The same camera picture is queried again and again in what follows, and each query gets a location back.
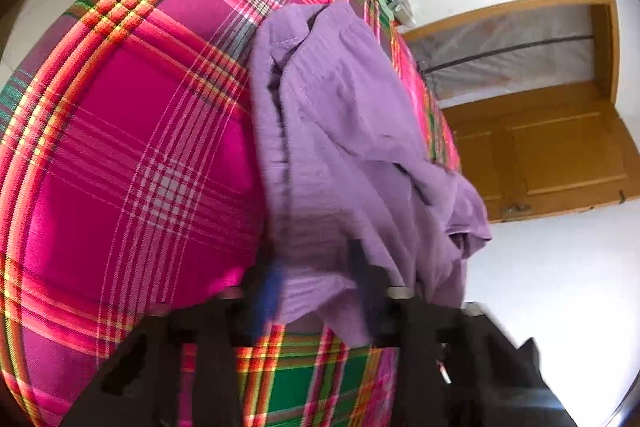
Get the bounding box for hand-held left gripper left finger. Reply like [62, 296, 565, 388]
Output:
[65, 257, 288, 427]

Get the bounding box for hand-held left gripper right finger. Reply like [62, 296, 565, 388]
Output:
[347, 239, 576, 427]

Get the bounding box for purple fleece pants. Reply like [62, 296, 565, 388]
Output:
[248, 0, 493, 348]

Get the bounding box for pink green plaid bedsheet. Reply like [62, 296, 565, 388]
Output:
[0, 0, 463, 427]

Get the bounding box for wooden door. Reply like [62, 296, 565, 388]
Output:
[440, 84, 640, 224]

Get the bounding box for grey mesh door curtain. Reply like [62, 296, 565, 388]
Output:
[407, 4, 596, 100]

